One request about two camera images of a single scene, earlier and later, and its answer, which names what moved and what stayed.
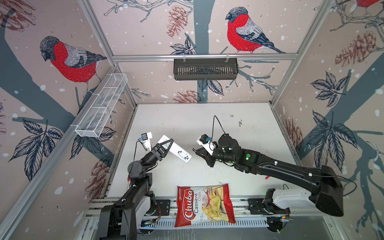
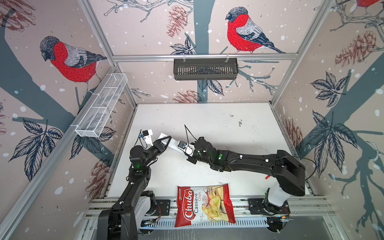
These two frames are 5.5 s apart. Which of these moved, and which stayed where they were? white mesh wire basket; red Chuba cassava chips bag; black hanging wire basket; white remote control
Moved: white remote control
Stayed: white mesh wire basket; red Chuba cassava chips bag; black hanging wire basket
